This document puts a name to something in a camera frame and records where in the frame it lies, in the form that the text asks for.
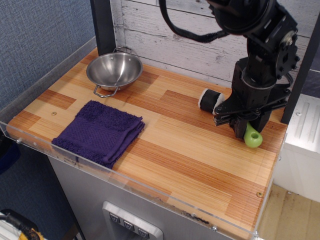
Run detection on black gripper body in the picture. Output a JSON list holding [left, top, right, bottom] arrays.
[[214, 81, 291, 127]]

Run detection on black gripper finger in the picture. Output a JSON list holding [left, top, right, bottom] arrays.
[[256, 112, 271, 133], [229, 117, 248, 139]]

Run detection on grey spatula with green handle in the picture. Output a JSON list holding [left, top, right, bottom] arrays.
[[243, 122, 263, 148]]

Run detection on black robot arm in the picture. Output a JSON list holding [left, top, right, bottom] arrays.
[[209, 0, 299, 139]]

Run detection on plush sushi roll toy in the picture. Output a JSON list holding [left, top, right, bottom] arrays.
[[198, 88, 225, 115]]

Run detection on white ribbed side cabinet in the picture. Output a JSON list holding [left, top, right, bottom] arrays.
[[273, 94, 320, 202]]

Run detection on folded purple towel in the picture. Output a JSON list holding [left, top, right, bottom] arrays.
[[51, 100, 145, 169]]

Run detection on silver dispenser panel with buttons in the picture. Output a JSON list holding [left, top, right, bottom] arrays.
[[102, 201, 164, 240]]

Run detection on yellow and black object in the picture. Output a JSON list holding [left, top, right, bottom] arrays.
[[0, 213, 45, 240]]

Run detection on black cable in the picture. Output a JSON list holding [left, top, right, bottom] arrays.
[[158, 0, 228, 43]]

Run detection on clear acrylic guard rail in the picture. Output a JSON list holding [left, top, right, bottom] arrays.
[[0, 38, 287, 240]]

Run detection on stainless steel bowl with handles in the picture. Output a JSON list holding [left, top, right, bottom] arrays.
[[86, 46, 143, 98]]

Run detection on dark vertical corner post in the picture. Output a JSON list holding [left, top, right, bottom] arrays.
[[90, 0, 116, 56]]

